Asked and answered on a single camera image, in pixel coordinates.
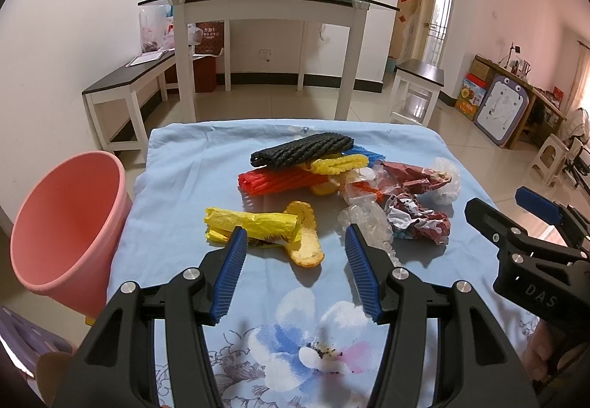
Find white crumpled plastic bag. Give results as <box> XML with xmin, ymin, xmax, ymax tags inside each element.
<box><xmin>429</xmin><ymin>156</ymin><xmax>462</xmax><ymax>207</ymax></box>

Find white glass-top console table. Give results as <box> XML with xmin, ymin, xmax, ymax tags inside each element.
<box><xmin>137</xmin><ymin>0</ymin><xmax>400</xmax><ymax>124</ymax></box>

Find dark red wrapper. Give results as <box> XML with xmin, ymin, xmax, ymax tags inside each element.
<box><xmin>380</xmin><ymin>160</ymin><xmax>452</xmax><ymax>194</ymax></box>

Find white plastic stool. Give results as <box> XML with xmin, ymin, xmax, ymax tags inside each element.
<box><xmin>531</xmin><ymin>134</ymin><xmax>569</xmax><ymax>186</ymax></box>

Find yellow plastic wrapper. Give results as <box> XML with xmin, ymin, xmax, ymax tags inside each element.
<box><xmin>204</xmin><ymin>207</ymin><xmax>302</xmax><ymax>244</ymax></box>

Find light blue floral cloth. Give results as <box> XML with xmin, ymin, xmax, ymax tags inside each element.
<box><xmin>106</xmin><ymin>118</ymin><xmax>540</xmax><ymax>408</ymax></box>

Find purple plastic stool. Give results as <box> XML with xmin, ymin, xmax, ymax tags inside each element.
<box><xmin>0</xmin><ymin>306</ymin><xmax>76</xmax><ymax>379</ymax></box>

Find left low black-top bench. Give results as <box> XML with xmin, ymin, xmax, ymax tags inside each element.
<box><xmin>82</xmin><ymin>51</ymin><xmax>175</xmax><ymax>157</ymax></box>

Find black foam fruit net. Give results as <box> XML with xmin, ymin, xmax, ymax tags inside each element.
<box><xmin>250</xmin><ymin>132</ymin><xmax>354</xmax><ymax>169</ymax></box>

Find colourful cardboard box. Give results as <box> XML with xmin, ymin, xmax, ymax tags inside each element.
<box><xmin>455</xmin><ymin>73</ymin><xmax>488</xmax><ymax>121</ymax></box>

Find blue foam fruit net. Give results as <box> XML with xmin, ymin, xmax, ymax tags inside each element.
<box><xmin>343</xmin><ymin>145</ymin><xmax>385</xmax><ymax>167</ymax></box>

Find white children's drawing board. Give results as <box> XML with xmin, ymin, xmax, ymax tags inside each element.
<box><xmin>474</xmin><ymin>74</ymin><xmax>529</xmax><ymax>147</ymax></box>

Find brown paper gift bag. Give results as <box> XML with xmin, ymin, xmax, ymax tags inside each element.
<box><xmin>195</xmin><ymin>21</ymin><xmax>224</xmax><ymax>56</ymax></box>

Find yellow foam fruit net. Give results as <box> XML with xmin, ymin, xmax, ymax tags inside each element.
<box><xmin>298</xmin><ymin>154</ymin><xmax>369</xmax><ymax>176</ymax></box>

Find clear plastic wrap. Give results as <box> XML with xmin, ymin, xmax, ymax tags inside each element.
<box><xmin>337</xmin><ymin>199</ymin><xmax>401</xmax><ymax>267</ymax></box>

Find red bin under table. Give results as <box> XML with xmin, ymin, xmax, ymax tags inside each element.
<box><xmin>164</xmin><ymin>55</ymin><xmax>217</xmax><ymax>93</ymax></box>

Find red white crumpled paper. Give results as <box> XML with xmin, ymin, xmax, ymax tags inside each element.
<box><xmin>384</xmin><ymin>193</ymin><xmax>451</xmax><ymax>245</ymax></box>

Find person's right hand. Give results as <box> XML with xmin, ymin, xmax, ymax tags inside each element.
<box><xmin>521</xmin><ymin>320</ymin><xmax>556</xmax><ymax>381</ymax></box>

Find right low black-top bench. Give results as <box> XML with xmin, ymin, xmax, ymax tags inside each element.
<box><xmin>389</xmin><ymin>59</ymin><xmax>444</xmax><ymax>127</ymax></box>

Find white orange plastic bag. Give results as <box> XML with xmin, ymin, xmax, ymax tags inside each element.
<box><xmin>340</xmin><ymin>167</ymin><xmax>395</xmax><ymax>205</ymax></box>

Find papers on bench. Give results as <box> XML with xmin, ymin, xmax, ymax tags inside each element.
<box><xmin>126</xmin><ymin>51</ymin><xmax>166</xmax><ymax>67</ymax></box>

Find small pomelo peel piece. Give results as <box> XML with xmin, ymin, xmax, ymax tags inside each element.
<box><xmin>310</xmin><ymin>177</ymin><xmax>345</xmax><ymax>196</ymax></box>

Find red foam fruit net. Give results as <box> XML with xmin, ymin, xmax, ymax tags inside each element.
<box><xmin>238</xmin><ymin>166</ymin><xmax>328</xmax><ymax>196</ymax></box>

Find pink plastic bucket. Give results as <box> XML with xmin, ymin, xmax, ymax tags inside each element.
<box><xmin>10</xmin><ymin>151</ymin><xmax>132</xmax><ymax>318</ymax></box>

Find wooden side desk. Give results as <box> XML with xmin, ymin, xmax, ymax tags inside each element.
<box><xmin>473</xmin><ymin>55</ymin><xmax>566</xmax><ymax>149</ymax></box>

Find white plastic bags pile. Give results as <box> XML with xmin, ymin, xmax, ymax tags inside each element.
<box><xmin>139</xmin><ymin>4</ymin><xmax>175</xmax><ymax>52</ymax></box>

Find low black-top bench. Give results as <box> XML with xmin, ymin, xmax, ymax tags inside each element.
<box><xmin>82</xmin><ymin>51</ymin><xmax>175</xmax><ymax>157</ymax></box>
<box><xmin>389</xmin><ymin>59</ymin><xmax>444</xmax><ymax>127</ymax></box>

